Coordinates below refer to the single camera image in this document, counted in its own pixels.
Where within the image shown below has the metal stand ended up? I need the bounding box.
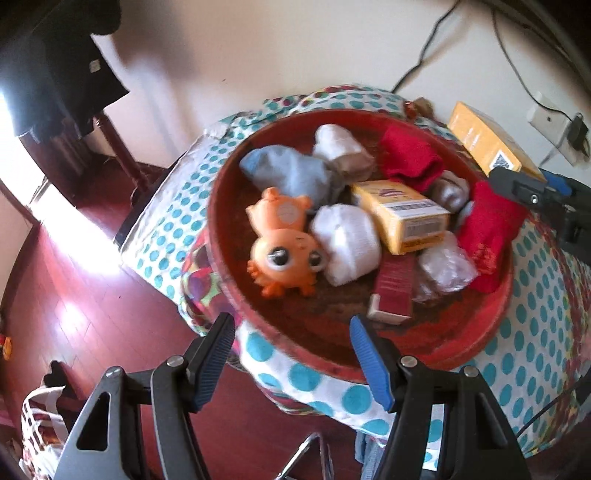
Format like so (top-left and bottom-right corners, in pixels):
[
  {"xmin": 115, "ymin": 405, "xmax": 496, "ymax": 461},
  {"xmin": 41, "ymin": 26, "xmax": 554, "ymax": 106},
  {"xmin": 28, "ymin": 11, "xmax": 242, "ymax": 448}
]
[{"xmin": 277, "ymin": 431, "xmax": 334, "ymax": 480}]

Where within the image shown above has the blue cloth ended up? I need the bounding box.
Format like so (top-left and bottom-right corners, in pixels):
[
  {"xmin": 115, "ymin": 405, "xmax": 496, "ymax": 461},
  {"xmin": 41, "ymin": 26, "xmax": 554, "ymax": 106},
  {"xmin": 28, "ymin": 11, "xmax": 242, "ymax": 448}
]
[{"xmin": 355, "ymin": 434, "xmax": 393, "ymax": 480}]

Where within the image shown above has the clear plastic bag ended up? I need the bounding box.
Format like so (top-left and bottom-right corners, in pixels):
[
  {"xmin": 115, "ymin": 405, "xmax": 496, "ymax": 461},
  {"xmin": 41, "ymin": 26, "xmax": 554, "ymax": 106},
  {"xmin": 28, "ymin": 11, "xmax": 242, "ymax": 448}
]
[{"xmin": 413, "ymin": 231, "xmax": 479, "ymax": 303}]

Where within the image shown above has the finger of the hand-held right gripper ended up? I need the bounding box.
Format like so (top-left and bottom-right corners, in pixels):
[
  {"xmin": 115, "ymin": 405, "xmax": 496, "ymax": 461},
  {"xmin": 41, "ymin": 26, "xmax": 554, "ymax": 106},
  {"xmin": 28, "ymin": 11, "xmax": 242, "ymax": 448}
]
[
  {"xmin": 542, "ymin": 170, "xmax": 591, "ymax": 204},
  {"xmin": 489, "ymin": 166, "xmax": 555, "ymax": 211}
]

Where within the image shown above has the dark wooden furniture leg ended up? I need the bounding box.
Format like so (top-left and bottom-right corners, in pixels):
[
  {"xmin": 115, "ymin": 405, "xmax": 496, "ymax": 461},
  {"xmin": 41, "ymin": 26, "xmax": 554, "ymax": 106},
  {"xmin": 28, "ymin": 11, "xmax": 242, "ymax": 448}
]
[{"xmin": 90, "ymin": 113, "xmax": 155, "ymax": 206}]

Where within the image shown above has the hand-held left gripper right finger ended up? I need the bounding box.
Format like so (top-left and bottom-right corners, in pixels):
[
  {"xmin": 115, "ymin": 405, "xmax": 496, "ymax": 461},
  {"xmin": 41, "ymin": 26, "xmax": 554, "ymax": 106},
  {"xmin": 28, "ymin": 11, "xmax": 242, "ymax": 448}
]
[{"xmin": 349, "ymin": 316, "xmax": 527, "ymax": 480}]

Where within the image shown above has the beige white sock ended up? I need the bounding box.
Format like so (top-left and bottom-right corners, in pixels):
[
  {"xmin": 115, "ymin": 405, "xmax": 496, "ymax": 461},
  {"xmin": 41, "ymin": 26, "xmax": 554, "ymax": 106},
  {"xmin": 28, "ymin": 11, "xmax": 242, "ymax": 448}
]
[{"xmin": 313, "ymin": 124, "xmax": 376, "ymax": 180}]

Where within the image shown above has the black hanging clothing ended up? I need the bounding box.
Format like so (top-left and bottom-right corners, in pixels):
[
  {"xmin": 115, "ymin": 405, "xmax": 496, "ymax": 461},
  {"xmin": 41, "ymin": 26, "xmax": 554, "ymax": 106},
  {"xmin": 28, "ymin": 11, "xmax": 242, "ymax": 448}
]
[{"xmin": 0, "ymin": 0, "xmax": 131, "ymax": 140}]

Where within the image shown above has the round red tray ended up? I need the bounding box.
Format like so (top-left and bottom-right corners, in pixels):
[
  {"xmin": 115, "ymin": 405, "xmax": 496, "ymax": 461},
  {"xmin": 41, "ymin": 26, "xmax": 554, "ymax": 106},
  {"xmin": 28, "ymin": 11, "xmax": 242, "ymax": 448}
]
[{"xmin": 206, "ymin": 109, "xmax": 515, "ymax": 384}]

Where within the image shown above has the maroon box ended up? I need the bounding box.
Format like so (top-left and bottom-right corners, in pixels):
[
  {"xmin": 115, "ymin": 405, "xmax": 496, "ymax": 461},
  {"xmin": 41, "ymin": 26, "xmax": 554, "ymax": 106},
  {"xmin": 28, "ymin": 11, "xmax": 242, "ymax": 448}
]
[{"xmin": 368, "ymin": 254, "xmax": 416, "ymax": 322}]

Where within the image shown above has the red sock with orange print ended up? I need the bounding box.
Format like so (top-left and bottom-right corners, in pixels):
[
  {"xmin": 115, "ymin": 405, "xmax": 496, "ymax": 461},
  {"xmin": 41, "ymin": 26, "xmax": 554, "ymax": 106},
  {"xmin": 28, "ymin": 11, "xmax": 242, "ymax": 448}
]
[{"xmin": 456, "ymin": 180, "xmax": 528, "ymax": 295}]

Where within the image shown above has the plain yellow box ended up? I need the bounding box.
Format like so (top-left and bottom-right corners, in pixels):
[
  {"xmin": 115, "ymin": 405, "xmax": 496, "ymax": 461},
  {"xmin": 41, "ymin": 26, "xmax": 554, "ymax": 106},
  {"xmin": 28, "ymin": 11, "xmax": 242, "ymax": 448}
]
[{"xmin": 447, "ymin": 100, "xmax": 544, "ymax": 181}]

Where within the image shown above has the black charger input cable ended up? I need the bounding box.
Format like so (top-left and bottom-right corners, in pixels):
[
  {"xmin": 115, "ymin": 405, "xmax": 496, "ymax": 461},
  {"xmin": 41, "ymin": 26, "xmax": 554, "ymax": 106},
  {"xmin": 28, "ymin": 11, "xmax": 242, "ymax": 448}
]
[{"xmin": 492, "ymin": 9, "xmax": 578, "ymax": 121}]

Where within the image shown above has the black charger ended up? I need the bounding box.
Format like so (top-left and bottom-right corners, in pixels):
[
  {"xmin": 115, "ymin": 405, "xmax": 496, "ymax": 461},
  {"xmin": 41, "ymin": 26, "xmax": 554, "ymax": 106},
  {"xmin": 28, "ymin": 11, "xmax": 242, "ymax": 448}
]
[{"xmin": 568, "ymin": 113, "xmax": 588, "ymax": 149}]

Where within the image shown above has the grey sock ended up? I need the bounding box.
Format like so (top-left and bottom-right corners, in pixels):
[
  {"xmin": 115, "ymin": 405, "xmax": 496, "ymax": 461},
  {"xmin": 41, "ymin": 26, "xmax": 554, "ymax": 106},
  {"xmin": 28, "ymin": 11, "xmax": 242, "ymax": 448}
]
[{"xmin": 429, "ymin": 171, "xmax": 471, "ymax": 213}]

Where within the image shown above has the white wall socket with round hole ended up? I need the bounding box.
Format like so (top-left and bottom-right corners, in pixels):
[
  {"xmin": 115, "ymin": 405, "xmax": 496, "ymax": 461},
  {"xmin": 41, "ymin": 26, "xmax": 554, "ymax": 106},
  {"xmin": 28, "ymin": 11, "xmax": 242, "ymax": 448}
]
[{"xmin": 526, "ymin": 92, "xmax": 578, "ymax": 139}]

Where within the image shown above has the orange toy animal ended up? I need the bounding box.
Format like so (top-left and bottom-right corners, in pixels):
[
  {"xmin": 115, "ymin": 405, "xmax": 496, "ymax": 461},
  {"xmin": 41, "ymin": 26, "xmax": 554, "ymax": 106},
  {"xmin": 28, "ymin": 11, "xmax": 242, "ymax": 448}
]
[{"xmin": 245, "ymin": 187, "xmax": 327, "ymax": 301}]

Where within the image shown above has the thin black cable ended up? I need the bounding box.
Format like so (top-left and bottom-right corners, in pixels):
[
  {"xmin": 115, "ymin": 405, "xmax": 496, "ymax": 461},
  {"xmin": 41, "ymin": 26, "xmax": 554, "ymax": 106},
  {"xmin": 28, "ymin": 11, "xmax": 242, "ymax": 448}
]
[{"xmin": 390, "ymin": 0, "xmax": 462, "ymax": 93}]

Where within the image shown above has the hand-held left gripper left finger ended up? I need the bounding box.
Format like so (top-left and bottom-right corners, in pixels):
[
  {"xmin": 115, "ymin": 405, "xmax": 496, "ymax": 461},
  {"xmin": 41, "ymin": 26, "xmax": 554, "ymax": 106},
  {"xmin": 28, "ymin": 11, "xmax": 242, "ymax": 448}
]
[{"xmin": 55, "ymin": 313, "xmax": 236, "ymax": 480}]

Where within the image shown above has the polka dot tablecloth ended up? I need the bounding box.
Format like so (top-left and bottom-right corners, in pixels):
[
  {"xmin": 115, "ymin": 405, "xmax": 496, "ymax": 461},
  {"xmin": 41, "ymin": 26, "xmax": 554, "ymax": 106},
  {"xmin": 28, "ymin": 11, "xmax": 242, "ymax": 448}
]
[{"xmin": 122, "ymin": 85, "xmax": 591, "ymax": 457}]

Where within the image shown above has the checked tote bag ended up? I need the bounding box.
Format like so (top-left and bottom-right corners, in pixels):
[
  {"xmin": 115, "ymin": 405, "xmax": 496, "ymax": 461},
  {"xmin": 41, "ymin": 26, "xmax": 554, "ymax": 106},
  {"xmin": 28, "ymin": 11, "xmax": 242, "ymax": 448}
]
[{"xmin": 18, "ymin": 360, "xmax": 75, "ymax": 480}]

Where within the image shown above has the yellow box with cartoon print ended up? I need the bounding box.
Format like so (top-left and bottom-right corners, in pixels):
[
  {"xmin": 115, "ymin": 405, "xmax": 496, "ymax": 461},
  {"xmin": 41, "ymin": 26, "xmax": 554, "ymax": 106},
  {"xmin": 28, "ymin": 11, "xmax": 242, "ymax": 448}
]
[{"xmin": 350, "ymin": 180, "xmax": 451, "ymax": 256}]

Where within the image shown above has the plain red sock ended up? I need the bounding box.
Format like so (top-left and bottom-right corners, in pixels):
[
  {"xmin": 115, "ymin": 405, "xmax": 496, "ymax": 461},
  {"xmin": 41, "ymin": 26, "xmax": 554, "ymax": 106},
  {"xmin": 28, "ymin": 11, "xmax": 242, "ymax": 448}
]
[{"xmin": 379, "ymin": 126, "xmax": 445, "ymax": 192}]

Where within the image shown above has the light blue sock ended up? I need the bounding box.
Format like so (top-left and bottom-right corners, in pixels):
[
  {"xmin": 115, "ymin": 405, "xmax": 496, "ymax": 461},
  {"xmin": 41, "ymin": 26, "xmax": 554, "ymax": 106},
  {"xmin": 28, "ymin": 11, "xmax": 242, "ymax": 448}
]
[{"xmin": 239, "ymin": 145, "xmax": 345, "ymax": 206}]

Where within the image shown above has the black charger output cable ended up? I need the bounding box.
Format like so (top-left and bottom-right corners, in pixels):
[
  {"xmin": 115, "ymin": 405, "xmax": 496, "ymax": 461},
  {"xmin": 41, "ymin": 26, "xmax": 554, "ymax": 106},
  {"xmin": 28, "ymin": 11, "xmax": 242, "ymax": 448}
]
[{"xmin": 539, "ymin": 145, "xmax": 566, "ymax": 168}]

